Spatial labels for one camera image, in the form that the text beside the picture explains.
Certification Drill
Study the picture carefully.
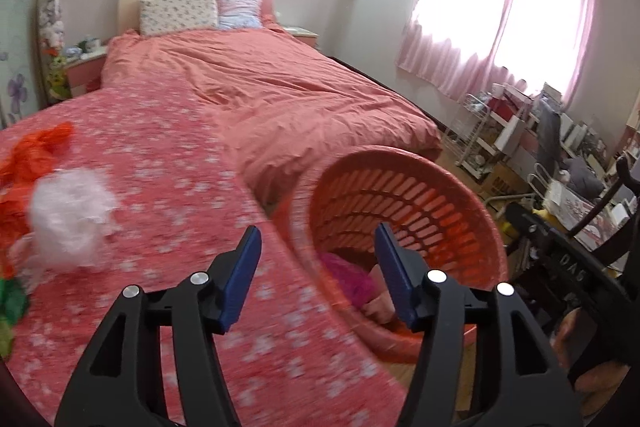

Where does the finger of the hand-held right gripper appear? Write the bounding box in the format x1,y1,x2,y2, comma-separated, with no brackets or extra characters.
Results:
570,154,640,273

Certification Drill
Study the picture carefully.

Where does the white wire rack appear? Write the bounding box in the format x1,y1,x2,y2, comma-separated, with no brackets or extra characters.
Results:
442,93,501,180

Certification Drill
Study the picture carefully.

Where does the clear bubble wrap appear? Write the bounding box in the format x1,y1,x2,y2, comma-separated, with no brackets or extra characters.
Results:
11,168,118,288

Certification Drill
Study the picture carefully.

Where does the pink and white nightstand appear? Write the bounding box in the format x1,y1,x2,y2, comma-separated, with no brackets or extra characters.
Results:
64,46,108,96
285,26,320,52

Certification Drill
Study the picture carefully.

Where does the person's right hand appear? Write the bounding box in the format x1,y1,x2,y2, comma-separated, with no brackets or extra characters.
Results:
554,307,638,395

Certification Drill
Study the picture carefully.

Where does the wardrobe with purple flowers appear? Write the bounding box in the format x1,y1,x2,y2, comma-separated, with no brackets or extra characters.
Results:
0,0,51,130

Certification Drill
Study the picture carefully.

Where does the green plastic bag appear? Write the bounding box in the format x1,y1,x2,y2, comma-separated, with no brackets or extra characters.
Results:
0,277,30,358

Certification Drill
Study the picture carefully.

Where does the cardboard box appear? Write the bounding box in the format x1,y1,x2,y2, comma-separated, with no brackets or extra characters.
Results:
482,164,531,208

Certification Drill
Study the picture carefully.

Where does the grey desk chair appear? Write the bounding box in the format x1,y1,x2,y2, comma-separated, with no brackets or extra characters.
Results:
535,99,603,195

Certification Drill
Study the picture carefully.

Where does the clear tube of plush toys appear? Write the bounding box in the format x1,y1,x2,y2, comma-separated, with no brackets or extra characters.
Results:
37,0,73,102

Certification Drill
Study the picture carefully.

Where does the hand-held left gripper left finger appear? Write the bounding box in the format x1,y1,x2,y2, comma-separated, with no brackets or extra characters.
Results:
54,225,263,427

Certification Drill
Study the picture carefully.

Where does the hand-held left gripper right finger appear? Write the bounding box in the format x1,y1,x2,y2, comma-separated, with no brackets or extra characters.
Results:
374,222,586,427

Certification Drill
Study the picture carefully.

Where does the pink curtain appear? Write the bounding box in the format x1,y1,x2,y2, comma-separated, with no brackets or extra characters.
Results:
492,0,603,104
395,0,526,94

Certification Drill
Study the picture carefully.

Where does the pink cloth in basket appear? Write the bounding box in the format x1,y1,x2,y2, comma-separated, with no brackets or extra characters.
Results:
320,252,377,309

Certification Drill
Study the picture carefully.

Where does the white floral pillow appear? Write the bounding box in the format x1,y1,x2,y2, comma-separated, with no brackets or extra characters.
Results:
139,0,220,36

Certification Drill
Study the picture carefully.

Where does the orange plastic laundry basket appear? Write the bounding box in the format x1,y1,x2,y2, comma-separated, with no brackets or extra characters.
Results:
277,146,510,364

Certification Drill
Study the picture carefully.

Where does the pink striped pillow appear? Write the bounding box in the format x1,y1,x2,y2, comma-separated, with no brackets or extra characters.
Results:
217,0,264,30

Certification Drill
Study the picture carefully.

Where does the red flower printed blanket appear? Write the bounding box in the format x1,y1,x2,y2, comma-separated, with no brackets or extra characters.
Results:
0,77,408,427

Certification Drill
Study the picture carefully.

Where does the salmon pink duvet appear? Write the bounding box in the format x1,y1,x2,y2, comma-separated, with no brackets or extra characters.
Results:
100,27,443,218

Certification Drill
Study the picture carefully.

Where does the cluttered desk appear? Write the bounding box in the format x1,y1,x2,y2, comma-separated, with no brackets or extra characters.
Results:
530,82,640,253

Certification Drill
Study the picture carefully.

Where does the white shelf unit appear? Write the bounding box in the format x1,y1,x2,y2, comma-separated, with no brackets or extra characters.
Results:
492,84,538,158

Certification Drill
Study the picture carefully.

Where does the orange plastic bag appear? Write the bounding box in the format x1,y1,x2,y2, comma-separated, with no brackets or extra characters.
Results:
0,122,76,278

